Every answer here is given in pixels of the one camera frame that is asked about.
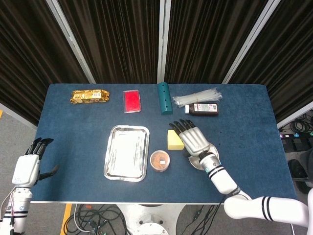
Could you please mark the yellow sticky note cube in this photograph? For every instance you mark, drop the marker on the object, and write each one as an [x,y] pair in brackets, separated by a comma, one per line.
[173,142]

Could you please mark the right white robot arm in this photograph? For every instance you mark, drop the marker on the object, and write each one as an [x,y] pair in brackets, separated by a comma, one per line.
[225,181]

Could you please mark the dark brown pleated curtain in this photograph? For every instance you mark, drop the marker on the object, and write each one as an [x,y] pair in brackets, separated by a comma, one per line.
[207,41]
[117,41]
[29,61]
[293,61]

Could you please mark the brown bottle white cap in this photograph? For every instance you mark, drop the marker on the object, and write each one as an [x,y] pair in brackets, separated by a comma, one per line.
[203,109]

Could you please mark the white partition base rail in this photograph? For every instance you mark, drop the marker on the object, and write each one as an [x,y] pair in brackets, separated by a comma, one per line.
[18,115]
[296,113]

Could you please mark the black power strip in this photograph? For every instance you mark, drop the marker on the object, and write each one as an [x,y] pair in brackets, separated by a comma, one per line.
[296,135]

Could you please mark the white table frame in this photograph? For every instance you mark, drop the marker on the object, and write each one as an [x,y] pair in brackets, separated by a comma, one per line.
[146,203]

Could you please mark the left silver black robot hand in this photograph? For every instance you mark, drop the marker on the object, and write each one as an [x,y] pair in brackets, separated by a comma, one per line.
[25,169]

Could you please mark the yellow floor tape strip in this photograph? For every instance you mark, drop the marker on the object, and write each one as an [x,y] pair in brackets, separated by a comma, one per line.
[66,220]

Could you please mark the round stainless steel plate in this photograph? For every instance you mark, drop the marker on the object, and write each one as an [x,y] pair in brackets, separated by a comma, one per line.
[194,162]

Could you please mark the blue table cloth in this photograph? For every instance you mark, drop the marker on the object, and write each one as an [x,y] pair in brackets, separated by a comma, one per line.
[256,147]

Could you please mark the clear rubber band container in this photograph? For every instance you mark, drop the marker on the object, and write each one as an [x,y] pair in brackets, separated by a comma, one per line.
[160,160]

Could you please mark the red ink pad case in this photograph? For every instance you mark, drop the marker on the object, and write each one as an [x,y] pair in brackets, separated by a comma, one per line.
[132,101]

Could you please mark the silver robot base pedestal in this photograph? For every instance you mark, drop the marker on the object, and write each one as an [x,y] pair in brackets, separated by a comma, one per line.
[151,220]

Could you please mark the rectangular stainless steel tray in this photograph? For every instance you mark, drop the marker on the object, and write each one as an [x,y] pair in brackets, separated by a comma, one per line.
[127,154]

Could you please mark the white partition post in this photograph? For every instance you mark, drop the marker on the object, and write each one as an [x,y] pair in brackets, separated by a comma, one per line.
[162,49]
[252,41]
[71,41]

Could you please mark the bundle of clear straws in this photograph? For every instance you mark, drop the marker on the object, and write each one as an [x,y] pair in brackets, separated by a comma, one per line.
[195,98]

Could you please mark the teal half-round plastic holder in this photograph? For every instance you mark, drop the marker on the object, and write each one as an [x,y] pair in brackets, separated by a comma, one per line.
[165,100]

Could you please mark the gold biscuit packet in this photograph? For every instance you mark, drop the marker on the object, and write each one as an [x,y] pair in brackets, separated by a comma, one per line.
[90,96]

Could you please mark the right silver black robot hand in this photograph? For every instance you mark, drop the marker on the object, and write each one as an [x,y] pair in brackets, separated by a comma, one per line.
[194,140]

